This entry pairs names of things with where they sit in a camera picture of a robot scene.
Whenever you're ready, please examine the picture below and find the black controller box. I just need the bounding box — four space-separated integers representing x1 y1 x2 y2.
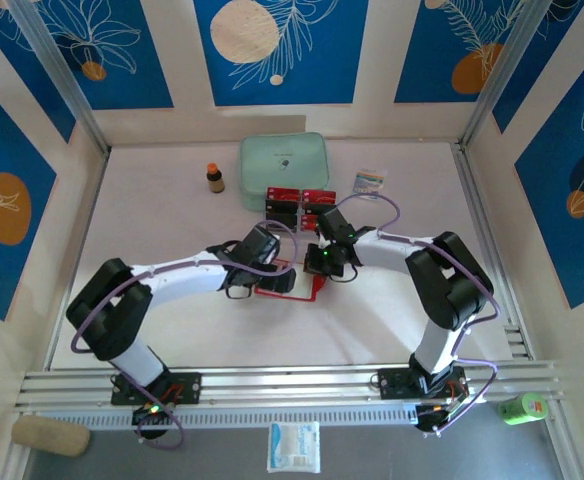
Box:
131 403 175 428
415 403 461 434

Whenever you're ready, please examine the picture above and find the mint green zip pouch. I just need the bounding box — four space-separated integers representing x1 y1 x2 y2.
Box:
238 131 329 213

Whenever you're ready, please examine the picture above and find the aluminium extrusion rail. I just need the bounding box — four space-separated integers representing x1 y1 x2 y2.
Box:
14 359 566 412

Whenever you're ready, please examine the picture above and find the white gauze packet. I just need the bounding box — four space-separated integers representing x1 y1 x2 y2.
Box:
266 421 322 474

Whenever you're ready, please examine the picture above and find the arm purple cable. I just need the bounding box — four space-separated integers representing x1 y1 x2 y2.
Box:
336 193 502 436
70 219 301 451

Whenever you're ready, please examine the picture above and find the beige foam roll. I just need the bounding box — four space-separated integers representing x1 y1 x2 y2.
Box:
11 414 92 457

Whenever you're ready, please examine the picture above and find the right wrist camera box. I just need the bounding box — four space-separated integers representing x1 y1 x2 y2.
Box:
316 207 358 244

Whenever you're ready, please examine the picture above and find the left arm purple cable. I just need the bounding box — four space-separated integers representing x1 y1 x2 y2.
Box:
70 219 301 451

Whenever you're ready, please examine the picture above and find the brown bottle orange cap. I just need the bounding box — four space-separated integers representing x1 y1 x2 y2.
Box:
205 162 226 195

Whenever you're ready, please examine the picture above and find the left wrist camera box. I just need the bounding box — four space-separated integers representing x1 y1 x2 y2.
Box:
236 224 282 266

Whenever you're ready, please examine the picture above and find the green cylinder can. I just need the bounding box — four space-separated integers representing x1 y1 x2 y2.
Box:
497 392 549 426

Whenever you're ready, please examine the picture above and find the aluminium frame post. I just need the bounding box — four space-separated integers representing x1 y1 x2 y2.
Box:
5 0 112 156
458 0 549 151

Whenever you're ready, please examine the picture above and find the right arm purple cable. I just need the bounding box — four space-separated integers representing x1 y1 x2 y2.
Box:
336 193 502 436

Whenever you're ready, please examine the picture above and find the red card holder wallet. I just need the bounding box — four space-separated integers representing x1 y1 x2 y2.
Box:
253 258 329 304

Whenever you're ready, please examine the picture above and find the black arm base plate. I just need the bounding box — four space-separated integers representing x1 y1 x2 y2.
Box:
110 372 203 407
377 366 468 401

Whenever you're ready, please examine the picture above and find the aluminium side rail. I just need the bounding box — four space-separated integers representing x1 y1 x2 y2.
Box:
451 142 533 361
44 147 112 371

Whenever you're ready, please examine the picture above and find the grey slotted cable duct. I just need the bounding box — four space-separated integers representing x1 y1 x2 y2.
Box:
34 405 561 432

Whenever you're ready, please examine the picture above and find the small printed sachet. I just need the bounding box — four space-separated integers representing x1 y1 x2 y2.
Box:
350 167 388 203

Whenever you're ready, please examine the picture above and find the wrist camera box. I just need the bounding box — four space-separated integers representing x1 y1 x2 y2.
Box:
316 207 358 244
236 224 282 266

